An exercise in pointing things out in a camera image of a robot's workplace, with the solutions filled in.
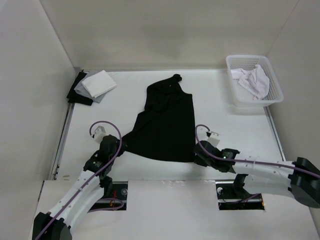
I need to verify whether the black tank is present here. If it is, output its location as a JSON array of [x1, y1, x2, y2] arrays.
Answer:
[[66, 71, 94, 106], [122, 74, 196, 163]]

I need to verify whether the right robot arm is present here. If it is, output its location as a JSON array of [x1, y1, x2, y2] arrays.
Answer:
[[193, 140, 320, 209]]

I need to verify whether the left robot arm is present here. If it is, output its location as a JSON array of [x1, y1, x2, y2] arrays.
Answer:
[[32, 135, 127, 240]]

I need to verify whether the folded black tank top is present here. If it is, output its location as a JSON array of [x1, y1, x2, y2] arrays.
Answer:
[[66, 71, 94, 106]]

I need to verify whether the folded grey tank top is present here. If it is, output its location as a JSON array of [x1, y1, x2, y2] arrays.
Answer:
[[74, 70, 106, 103]]

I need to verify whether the folded white tank top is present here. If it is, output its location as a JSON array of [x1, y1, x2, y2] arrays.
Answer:
[[81, 70, 117, 98]]

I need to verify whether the crumpled white tank top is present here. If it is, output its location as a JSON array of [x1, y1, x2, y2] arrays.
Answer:
[[231, 64, 270, 100]]

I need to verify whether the white plastic mesh basket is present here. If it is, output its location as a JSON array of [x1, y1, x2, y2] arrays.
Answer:
[[225, 55, 284, 108]]

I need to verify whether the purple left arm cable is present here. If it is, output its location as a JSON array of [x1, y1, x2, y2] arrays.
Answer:
[[33, 120, 125, 240]]

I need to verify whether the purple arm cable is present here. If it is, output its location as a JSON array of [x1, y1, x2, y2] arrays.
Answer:
[[194, 124, 320, 205], [33, 120, 125, 240]]

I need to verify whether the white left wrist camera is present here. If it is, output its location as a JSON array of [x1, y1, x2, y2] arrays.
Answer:
[[92, 126, 107, 143]]

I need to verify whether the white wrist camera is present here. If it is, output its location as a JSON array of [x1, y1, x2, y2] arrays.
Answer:
[[206, 131, 221, 148], [92, 126, 107, 143]]

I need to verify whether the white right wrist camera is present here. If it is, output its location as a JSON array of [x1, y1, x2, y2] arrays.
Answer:
[[206, 131, 221, 148]]

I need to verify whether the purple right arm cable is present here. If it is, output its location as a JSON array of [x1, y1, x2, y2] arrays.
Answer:
[[194, 124, 320, 205]]

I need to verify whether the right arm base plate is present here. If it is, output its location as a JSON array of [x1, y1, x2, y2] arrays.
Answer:
[[215, 180, 265, 211]]

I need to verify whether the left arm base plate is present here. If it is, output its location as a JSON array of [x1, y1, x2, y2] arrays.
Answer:
[[88, 181, 129, 213]]

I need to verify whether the right metal table rail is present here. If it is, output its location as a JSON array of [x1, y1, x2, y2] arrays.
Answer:
[[263, 106, 286, 162]]

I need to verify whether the metal table rail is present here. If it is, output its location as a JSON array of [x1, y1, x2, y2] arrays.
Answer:
[[263, 106, 286, 162], [51, 66, 85, 181]]

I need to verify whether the left metal table rail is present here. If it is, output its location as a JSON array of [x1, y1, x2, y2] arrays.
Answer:
[[51, 66, 85, 181]]

